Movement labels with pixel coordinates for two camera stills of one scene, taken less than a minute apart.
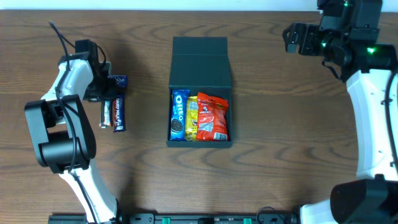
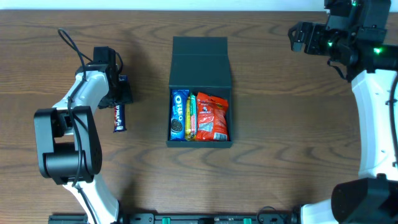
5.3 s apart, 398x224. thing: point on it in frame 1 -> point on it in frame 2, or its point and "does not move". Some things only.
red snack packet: [212, 118] does not move
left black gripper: [111, 94] -> [128, 96]
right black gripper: [302, 38] does not move
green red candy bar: [106, 114] -> [193, 118]
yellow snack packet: [191, 118] does not move
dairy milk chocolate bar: [119, 113] does not move
